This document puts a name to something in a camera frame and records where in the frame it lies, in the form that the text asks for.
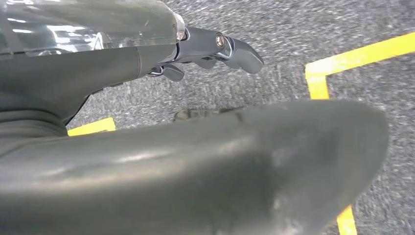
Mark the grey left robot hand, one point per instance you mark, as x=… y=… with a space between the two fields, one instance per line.
x=81 y=65

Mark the yellow floor tape square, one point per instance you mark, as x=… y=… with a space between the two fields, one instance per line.
x=356 y=58

